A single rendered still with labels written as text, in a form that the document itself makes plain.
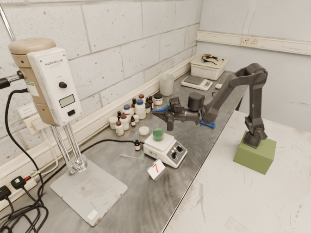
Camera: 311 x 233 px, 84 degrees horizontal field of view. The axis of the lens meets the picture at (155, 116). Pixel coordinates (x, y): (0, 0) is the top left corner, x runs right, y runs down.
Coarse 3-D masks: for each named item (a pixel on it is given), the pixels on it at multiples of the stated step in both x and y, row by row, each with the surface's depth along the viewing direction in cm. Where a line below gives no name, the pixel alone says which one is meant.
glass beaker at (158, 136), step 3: (159, 123) 89; (153, 126) 88; (159, 126) 90; (162, 126) 89; (153, 129) 86; (162, 129) 90; (153, 132) 87; (156, 132) 85; (159, 132) 85; (162, 132) 86; (153, 135) 88; (156, 135) 87; (159, 135) 86; (162, 135) 87; (153, 138) 89; (156, 138) 88; (159, 138) 87; (162, 138) 89; (156, 141) 89; (159, 141) 89
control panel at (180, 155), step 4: (176, 144) 92; (172, 148) 89; (184, 148) 93; (168, 152) 87; (172, 152) 88; (176, 152) 89; (180, 152) 90; (184, 152) 91; (168, 156) 85; (180, 156) 89; (172, 160) 85; (176, 160) 86; (176, 164) 85
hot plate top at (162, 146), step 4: (152, 136) 93; (164, 136) 93; (168, 136) 93; (172, 136) 93; (148, 140) 90; (152, 140) 90; (164, 140) 90; (168, 140) 90; (172, 140) 91; (148, 144) 88; (152, 144) 88; (156, 144) 88; (160, 144) 88; (164, 144) 88; (168, 144) 88; (156, 148) 86; (160, 148) 86; (164, 148) 86
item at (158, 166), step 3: (156, 162) 85; (159, 162) 86; (153, 165) 84; (156, 165) 85; (159, 165) 85; (162, 165) 86; (150, 168) 82; (153, 168) 83; (156, 168) 84; (159, 168) 85; (162, 168) 86; (150, 171) 82; (153, 171) 83; (156, 171) 83; (159, 171) 84; (153, 174) 82; (156, 174) 83; (153, 177) 81
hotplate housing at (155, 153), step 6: (144, 144) 91; (180, 144) 93; (144, 150) 92; (150, 150) 89; (156, 150) 87; (168, 150) 87; (150, 156) 92; (156, 156) 89; (162, 156) 86; (162, 162) 89; (168, 162) 86
